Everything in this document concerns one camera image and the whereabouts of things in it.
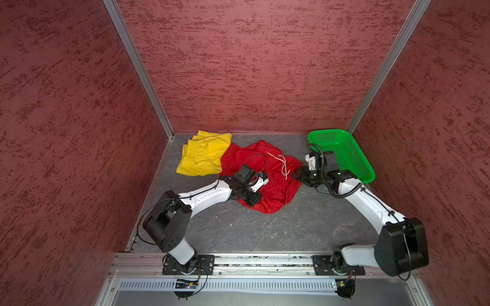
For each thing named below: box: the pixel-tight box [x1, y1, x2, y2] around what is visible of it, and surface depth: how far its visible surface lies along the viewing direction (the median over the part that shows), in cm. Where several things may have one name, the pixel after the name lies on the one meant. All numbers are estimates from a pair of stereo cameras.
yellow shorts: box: [176, 130, 233, 177], surface depth 109 cm
